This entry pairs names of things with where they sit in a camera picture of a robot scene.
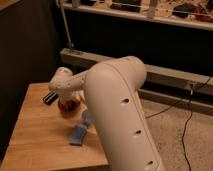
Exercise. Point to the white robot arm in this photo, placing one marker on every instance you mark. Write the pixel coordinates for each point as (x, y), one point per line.
(110, 91)

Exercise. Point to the metal pole stand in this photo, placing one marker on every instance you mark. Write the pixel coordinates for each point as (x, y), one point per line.
(70, 44)

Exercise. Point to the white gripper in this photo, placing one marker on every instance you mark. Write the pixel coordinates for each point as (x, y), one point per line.
(66, 96)

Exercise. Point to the black rectangular box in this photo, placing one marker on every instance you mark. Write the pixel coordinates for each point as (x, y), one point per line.
(50, 98)

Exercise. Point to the orange ceramic cup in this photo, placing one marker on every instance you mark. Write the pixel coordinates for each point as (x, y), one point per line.
(68, 107)

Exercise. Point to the wooden table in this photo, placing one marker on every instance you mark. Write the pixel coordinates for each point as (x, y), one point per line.
(39, 141)

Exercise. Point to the blue cup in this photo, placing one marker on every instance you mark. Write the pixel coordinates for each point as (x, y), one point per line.
(86, 118)

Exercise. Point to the blue sponge block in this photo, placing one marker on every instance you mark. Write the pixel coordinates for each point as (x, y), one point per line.
(77, 135)

